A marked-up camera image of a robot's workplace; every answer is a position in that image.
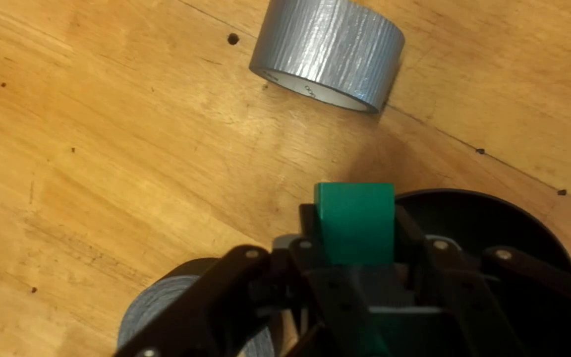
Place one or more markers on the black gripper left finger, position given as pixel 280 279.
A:
pixel 226 299

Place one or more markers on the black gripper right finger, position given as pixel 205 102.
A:
pixel 496 299

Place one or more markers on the small green block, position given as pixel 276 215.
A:
pixel 355 225

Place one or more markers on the black bowl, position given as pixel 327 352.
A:
pixel 496 219

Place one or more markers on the black tape roll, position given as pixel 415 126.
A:
pixel 153 311

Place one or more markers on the silver duct tape roll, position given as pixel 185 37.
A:
pixel 327 47

